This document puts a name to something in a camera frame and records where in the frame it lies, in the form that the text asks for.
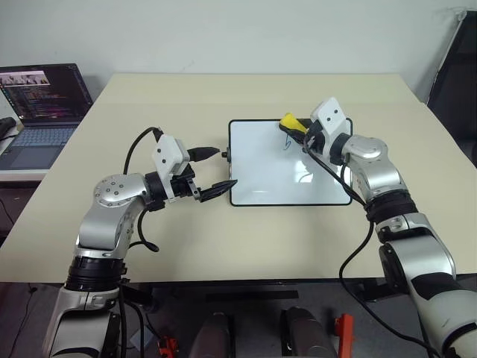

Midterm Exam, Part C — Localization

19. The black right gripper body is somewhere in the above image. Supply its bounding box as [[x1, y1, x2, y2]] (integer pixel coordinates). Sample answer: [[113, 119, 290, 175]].
[[303, 121, 329, 154]]

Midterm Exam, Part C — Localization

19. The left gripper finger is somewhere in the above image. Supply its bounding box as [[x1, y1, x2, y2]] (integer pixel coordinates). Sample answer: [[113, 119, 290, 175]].
[[186, 146, 221, 163], [198, 179, 239, 204]]

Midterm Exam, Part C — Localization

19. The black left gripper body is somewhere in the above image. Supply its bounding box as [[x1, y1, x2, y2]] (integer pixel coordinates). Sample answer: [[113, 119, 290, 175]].
[[169, 162, 203, 204]]

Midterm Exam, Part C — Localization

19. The yellow whiteboard eraser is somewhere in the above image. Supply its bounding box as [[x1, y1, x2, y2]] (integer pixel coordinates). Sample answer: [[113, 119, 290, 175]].
[[279, 113, 309, 136]]

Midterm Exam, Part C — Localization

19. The black-framed whiteboard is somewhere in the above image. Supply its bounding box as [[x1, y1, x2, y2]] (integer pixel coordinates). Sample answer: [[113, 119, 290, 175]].
[[221, 119, 354, 207]]

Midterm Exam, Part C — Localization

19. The dark rounded shape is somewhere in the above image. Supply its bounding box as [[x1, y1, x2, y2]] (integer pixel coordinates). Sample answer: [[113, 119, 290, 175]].
[[279, 306, 339, 358], [190, 310, 240, 358]]

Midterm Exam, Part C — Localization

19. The orange-red clamp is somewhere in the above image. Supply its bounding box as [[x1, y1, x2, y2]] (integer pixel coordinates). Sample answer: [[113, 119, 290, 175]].
[[334, 313, 355, 358], [157, 334, 179, 358]]

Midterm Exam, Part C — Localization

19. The open laptop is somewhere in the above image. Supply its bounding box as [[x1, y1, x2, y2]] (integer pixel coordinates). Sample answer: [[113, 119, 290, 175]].
[[0, 63, 94, 172]]

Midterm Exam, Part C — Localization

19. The black pouch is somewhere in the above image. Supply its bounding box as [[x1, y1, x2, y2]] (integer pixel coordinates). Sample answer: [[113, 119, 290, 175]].
[[0, 116, 19, 142]]

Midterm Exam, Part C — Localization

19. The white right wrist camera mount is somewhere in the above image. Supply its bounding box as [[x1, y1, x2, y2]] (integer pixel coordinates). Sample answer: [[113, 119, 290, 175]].
[[310, 97, 353, 159]]

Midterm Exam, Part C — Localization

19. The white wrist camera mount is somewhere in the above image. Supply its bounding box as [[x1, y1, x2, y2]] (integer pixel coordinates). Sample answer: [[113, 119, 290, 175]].
[[151, 134, 189, 204], [310, 97, 353, 159]]

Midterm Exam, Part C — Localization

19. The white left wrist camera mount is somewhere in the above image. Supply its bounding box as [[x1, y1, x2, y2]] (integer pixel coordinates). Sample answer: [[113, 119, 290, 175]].
[[151, 134, 189, 204]]

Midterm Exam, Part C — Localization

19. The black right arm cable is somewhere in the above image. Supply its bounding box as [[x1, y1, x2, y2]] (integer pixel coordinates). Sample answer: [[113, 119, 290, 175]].
[[303, 137, 443, 358]]

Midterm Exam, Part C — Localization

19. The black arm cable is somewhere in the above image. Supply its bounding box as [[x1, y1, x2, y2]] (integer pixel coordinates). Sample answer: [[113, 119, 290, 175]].
[[303, 137, 443, 358], [123, 126, 165, 253]]

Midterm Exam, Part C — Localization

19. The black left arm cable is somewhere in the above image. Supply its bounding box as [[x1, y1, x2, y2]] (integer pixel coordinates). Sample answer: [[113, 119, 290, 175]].
[[123, 126, 165, 253]]

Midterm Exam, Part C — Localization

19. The black table frame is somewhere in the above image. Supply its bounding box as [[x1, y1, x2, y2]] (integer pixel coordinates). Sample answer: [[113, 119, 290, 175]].
[[121, 276, 391, 304]]

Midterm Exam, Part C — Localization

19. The black hanging cable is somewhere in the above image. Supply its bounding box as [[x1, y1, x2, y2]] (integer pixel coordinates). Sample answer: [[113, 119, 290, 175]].
[[117, 283, 149, 358]]

